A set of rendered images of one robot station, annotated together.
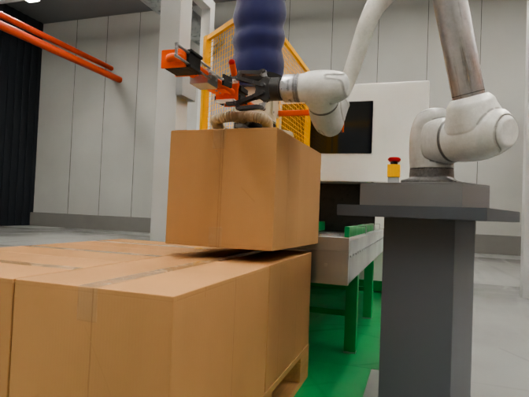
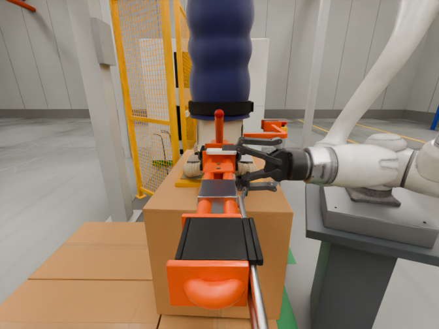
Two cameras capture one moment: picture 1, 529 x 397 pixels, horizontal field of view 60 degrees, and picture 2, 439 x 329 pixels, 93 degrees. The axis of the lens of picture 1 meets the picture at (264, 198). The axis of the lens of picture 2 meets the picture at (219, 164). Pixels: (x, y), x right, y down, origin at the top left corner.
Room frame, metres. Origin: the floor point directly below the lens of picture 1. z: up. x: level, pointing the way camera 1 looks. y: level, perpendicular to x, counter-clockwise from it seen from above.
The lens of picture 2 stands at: (1.08, 0.30, 1.29)
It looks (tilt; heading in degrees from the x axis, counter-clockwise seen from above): 20 degrees down; 342
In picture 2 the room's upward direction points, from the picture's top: straight up
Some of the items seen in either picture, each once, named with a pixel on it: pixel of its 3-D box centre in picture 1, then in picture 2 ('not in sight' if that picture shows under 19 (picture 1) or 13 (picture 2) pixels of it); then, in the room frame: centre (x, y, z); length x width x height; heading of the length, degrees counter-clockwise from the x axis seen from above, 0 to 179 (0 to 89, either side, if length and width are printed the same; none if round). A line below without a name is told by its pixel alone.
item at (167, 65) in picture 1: (180, 63); (210, 253); (1.26, 0.25, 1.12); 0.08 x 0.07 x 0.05; 161
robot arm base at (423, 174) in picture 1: (432, 176); (367, 186); (1.70, -0.62, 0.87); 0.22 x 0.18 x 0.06; 147
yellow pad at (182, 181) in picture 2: not in sight; (195, 163); (1.86, 0.14, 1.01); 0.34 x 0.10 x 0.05; 161
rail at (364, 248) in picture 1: (370, 246); not in sight; (3.15, -0.74, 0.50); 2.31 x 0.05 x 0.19; 161
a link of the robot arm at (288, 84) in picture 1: (290, 88); (314, 165); (1.46, -0.07, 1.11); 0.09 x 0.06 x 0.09; 161
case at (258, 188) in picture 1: (252, 193); (221, 213); (1.81, 0.05, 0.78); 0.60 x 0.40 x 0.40; 159
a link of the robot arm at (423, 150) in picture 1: (434, 139); (380, 160); (1.67, -0.61, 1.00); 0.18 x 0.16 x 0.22; 24
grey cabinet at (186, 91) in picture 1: (186, 77); (104, 44); (3.15, 0.57, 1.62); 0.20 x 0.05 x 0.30; 161
